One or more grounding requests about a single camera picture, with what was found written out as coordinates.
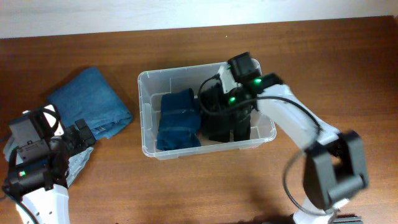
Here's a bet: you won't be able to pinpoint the taped black cloth roll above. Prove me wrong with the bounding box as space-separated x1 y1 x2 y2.
200 84 236 142
232 106 252 141

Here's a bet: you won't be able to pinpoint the clear plastic storage bin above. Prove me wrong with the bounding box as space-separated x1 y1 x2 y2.
137 62 277 160

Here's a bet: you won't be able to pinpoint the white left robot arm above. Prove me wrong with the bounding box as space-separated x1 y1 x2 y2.
2 119 96 223

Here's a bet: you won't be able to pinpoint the dark blue jeans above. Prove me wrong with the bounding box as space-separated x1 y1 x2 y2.
47 67 132 140

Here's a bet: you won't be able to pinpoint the light blue jeans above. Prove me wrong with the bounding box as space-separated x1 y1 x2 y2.
2 136 94 187

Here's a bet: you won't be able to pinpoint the taped dark blue cloth roll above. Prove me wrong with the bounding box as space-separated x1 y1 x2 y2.
157 88 201 151

